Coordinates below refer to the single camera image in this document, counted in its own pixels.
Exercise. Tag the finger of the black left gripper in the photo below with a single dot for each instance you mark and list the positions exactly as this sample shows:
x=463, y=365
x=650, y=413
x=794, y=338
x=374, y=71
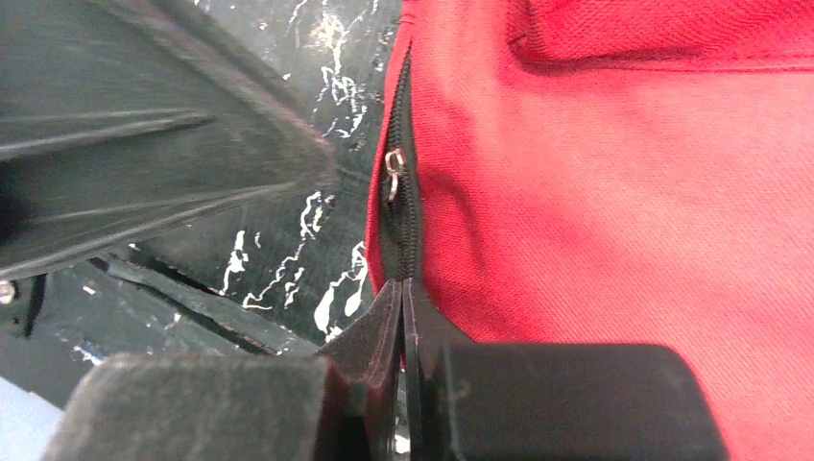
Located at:
x=124, y=119

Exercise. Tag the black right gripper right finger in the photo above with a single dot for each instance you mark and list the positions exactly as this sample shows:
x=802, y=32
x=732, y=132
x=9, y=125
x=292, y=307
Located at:
x=544, y=401

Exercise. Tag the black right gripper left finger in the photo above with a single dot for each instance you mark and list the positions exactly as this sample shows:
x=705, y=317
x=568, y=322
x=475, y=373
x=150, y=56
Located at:
x=338, y=404

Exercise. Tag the red student backpack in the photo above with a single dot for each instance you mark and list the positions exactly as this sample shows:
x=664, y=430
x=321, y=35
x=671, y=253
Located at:
x=619, y=171

